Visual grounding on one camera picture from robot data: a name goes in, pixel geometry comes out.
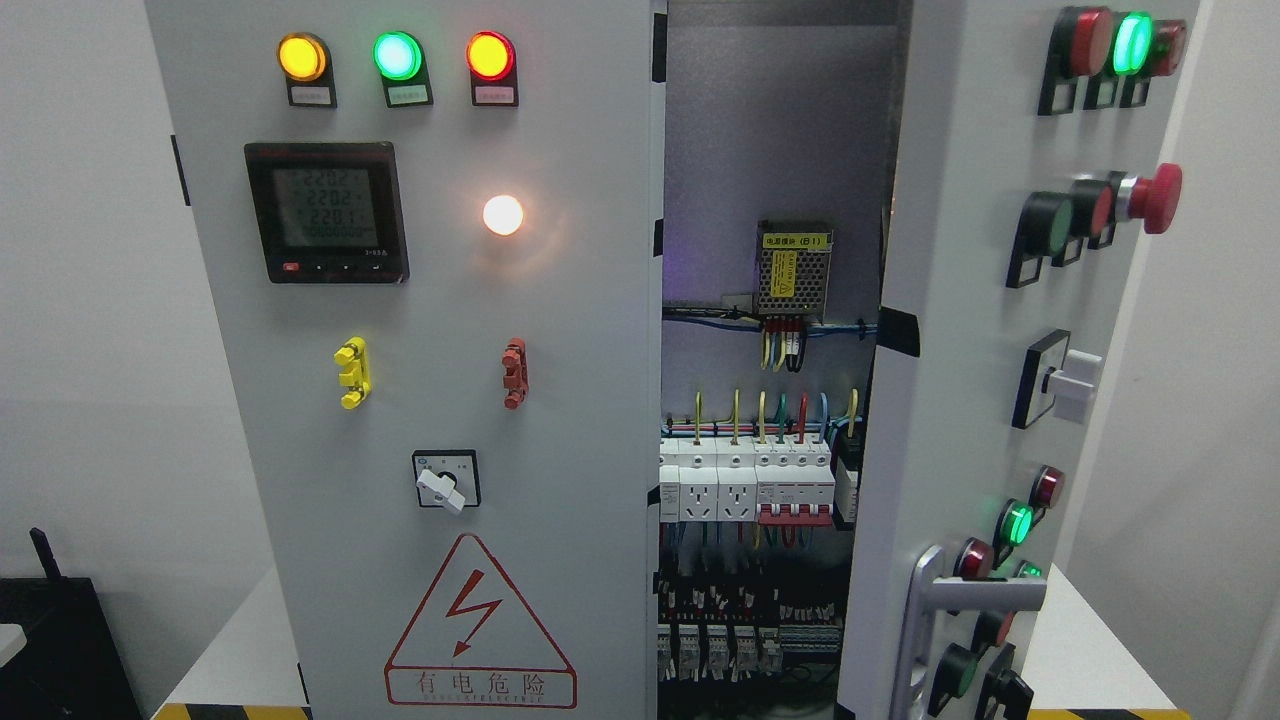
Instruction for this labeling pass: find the black digital power meter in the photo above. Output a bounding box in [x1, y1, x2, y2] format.
[244, 141, 410, 284]

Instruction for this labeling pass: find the red indicator light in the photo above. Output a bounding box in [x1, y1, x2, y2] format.
[465, 29, 518, 108]

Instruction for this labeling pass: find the black box at left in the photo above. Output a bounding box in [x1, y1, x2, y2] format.
[1, 528, 141, 719]

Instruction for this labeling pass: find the grey cabinet door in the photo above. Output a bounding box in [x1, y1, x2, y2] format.
[837, 1, 1201, 719]
[145, 1, 660, 719]

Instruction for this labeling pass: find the green indicator light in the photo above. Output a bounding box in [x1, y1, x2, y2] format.
[372, 29, 434, 108]

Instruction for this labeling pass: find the yellow terminal connector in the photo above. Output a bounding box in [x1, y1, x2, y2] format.
[333, 336, 372, 411]

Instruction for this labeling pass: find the white right door selector switch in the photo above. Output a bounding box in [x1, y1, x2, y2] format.
[1011, 329, 1105, 429]

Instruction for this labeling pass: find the red mushroom emergency stop button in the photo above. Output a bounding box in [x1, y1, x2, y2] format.
[1107, 163, 1183, 234]

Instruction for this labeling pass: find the lower relay terminal row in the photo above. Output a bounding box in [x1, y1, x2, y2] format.
[652, 569, 847, 683]

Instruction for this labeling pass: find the white glowing indicator light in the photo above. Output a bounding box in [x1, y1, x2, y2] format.
[483, 193, 525, 237]

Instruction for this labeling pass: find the white sockets and breakers row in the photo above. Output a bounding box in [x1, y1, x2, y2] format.
[658, 436, 835, 527]

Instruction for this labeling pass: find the yellow indicator light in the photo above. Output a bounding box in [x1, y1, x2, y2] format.
[276, 32, 337, 108]

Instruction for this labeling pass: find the perforated metal power supply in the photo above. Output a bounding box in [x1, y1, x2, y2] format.
[753, 219, 835, 322]

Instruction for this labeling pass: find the red electric hazard sticker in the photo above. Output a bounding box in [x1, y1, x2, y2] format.
[384, 533, 579, 708]

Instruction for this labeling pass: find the silver door handle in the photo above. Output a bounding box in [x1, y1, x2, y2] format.
[890, 544, 1047, 719]

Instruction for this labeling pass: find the red terminal connector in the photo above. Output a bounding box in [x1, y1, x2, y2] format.
[500, 337, 530, 410]

